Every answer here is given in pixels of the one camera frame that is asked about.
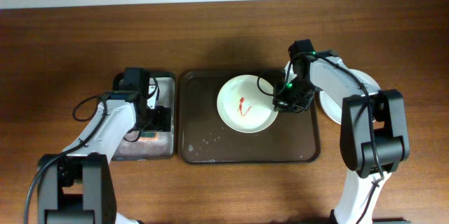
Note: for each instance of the dark brown serving tray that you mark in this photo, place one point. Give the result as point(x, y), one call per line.
point(203, 137)

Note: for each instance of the small metal tray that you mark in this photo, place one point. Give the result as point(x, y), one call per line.
point(130, 148)

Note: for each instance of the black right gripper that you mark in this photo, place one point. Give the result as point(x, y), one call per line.
point(287, 102)

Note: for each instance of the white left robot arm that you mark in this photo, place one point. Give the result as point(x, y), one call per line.
point(75, 186)

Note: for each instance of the orange green sponge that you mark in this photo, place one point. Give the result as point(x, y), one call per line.
point(153, 137)

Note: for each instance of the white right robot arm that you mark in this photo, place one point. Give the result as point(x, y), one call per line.
point(373, 127)

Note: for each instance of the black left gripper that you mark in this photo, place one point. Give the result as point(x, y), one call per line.
point(163, 119)

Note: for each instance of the cream plate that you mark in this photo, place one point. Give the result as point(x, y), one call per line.
point(244, 103)

